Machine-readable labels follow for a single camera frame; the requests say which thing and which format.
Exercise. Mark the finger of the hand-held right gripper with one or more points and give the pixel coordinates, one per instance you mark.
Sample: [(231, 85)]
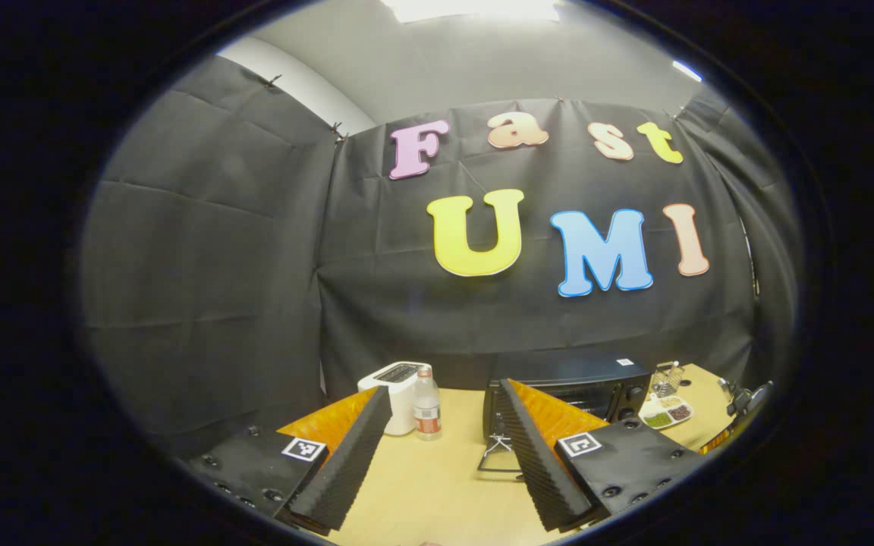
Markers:
[(729, 440)]

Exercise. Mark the black backdrop cloth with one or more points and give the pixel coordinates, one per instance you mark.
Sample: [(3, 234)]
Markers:
[(209, 265)]

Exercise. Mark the white toaster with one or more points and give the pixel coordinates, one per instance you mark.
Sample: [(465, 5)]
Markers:
[(399, 398)]

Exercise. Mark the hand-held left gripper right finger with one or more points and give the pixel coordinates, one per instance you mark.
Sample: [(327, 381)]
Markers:
[(539, 470)]

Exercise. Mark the white divided dish of beans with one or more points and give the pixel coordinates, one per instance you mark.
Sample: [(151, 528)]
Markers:
[(664, 415)]

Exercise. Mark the small ceiling light panel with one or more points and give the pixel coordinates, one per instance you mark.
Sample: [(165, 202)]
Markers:
[(687, 71)]

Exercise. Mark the large ceiling light panel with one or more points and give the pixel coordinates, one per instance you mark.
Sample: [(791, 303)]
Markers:
[(475, 9)]

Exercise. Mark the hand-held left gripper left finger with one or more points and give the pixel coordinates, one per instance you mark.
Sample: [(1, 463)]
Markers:
[(346, 470)]

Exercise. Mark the black electric oven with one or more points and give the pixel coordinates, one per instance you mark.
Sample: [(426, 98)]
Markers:
[(573, 371)]

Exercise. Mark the clear bottle with red label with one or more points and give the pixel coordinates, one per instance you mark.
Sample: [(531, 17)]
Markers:
[(427, 409)]

